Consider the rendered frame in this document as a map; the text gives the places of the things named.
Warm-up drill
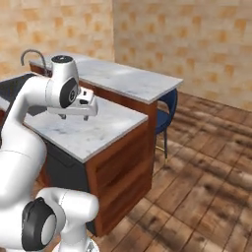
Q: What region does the dark grey dishwasher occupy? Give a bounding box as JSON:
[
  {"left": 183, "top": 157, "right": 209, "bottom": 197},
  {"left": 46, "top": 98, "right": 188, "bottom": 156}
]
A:
[{"left": 41, "top": 139, "right": 98, "bottom": 236}]

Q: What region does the grey curved tap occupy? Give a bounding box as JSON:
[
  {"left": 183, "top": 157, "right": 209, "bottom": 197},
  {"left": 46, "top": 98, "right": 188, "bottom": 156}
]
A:
[{"left": 20, "top": 48, "right": 51, "bottom": 78}]

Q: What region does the blue bar stool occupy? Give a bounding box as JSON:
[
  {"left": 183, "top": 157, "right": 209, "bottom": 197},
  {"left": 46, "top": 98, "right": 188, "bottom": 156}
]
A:
[{"left": 154, "top": 88, "right": 179, "bottom": 166}]

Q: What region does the wooden kitchen island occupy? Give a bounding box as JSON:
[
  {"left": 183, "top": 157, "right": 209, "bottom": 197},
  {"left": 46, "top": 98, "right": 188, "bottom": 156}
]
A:
[{"left": 0, "top": 53, "right": 184, "bottom": 238}]

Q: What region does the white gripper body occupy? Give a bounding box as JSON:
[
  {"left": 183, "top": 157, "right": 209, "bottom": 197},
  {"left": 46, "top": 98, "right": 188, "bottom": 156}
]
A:
[{"left": 46, "top": 95, "right": 99, "bottom": 118}]

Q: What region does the dark sink basin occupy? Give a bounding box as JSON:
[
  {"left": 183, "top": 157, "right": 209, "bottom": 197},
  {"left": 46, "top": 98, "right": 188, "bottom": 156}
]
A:
[{"left": 0, "top": 73, "right": 49, "bottom": 118}]

